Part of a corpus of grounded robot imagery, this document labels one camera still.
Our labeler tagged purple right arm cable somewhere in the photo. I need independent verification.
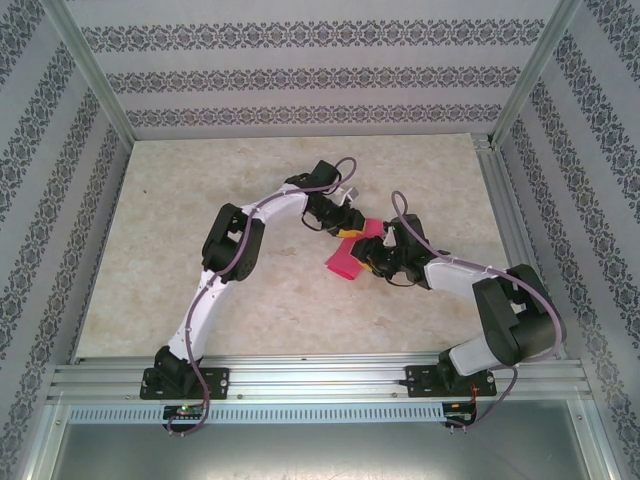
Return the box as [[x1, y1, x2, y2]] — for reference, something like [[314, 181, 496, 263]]
[[391, 189, 567, 435]]

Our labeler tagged aluminium lower frame rail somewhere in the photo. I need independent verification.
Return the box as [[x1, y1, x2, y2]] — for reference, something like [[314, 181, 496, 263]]
[[19, 394, 69, 480], [569, 397, 621, 480]]

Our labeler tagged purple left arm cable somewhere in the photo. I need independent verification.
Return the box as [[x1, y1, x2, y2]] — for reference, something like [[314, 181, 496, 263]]
[[166, 157, 359, 439]]

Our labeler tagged small controller board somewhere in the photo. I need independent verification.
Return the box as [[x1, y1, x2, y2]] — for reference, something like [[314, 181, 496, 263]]
[[444, 399, 479, 426], [163, 403, 206, 420]]

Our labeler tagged short black cable loop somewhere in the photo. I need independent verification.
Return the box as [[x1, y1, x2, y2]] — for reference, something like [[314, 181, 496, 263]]
[[387, 273, 426, 290]]

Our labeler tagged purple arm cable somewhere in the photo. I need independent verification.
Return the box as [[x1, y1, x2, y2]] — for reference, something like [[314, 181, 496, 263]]
[[391, 189, 567, 435], [166, 157, 359, 439]]

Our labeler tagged slotted grey cable duct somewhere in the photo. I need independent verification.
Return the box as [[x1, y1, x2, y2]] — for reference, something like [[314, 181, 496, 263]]
[[67, 403, 446, 422]]

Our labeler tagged grey metal sheet panel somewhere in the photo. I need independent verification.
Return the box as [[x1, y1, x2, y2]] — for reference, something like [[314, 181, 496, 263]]
[[47, 419, 609, 480]]

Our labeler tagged aluminium mounting rail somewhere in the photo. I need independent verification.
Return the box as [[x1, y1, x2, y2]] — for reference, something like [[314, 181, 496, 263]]
[[47, 352, 586, 401]]

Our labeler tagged aluminium side rail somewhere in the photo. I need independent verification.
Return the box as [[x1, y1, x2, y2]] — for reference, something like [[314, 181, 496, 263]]
[[472, 132, 569, 361]]

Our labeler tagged pink cloth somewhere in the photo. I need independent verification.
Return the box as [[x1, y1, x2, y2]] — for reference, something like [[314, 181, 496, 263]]
[[323, 217, 384, 281]]

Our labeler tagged aluminium frame post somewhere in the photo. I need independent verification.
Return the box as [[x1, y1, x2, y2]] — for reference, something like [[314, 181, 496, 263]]
[[488, 0, 589, 149], [43, 0, 137, 147]]

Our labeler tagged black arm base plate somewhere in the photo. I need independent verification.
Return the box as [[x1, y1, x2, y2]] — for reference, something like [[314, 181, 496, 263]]
[[404, 364, 497, 400], [141, 367, 231, 401]]

